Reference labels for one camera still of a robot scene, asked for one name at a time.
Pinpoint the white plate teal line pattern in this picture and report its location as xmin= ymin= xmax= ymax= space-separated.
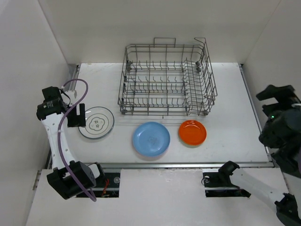
xmin=79 ymin=106 xmax=115 ymax=140

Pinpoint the blue plastic plate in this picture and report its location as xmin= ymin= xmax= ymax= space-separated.
xmin=132 ymin=121 xmax=170 ymax=157

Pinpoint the small orange plate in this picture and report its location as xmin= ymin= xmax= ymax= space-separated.
xmin=178 ymin=120 xmax=207 ymax=146

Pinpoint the small green plate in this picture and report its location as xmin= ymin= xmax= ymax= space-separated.
xmin=180 ymin=140 xmax=202 ymax=148

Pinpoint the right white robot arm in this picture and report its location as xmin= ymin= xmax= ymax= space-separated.
xmin=217 ymin=85 xmax=301 ymax=226

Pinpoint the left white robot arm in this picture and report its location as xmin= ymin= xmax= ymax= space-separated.
xmin=36 ymin=87 xmax=105 ymax=202

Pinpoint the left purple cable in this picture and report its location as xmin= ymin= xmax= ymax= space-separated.
xmin=57 ymin=79 xmax=97 ymax=202

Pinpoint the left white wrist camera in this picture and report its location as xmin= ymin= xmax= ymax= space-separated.
xmin=63 ymin=90 xmax=77 ymax=99

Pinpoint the aluminium table frame rail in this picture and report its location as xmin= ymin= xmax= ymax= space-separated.
xmin=66 ymin=63 xmax=273 ymax=168

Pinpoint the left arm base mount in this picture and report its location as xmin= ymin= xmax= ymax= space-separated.
xmin=93 ymin=171 xmax=120 ymax=198

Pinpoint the grey wire dish rack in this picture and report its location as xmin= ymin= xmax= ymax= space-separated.
xmin=118 ymin=38 xmax=218 ymax=116

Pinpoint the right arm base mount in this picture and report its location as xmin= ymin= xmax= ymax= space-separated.
xmin=201 ymin=172 xmax=251 ymax=198

